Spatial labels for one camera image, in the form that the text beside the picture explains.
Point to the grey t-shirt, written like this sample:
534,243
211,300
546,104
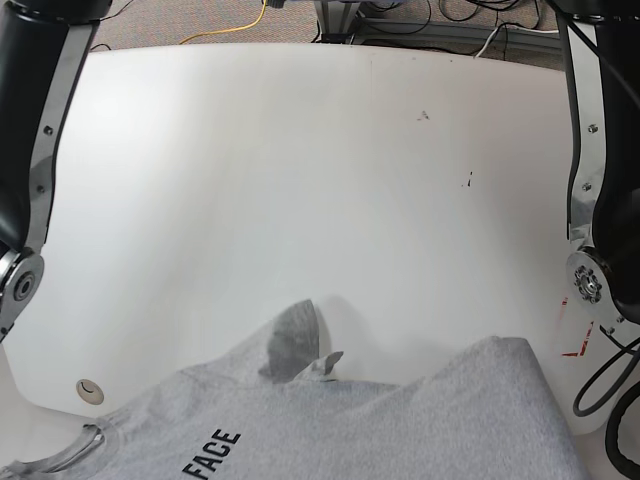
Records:
269,409

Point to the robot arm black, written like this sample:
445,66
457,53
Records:
44,45
600,45

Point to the red tape rectangle marking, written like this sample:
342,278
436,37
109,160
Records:
573,330

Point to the aluminium frame stand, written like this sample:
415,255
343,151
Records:
335,19

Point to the left table cable grommet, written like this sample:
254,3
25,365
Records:
90,392

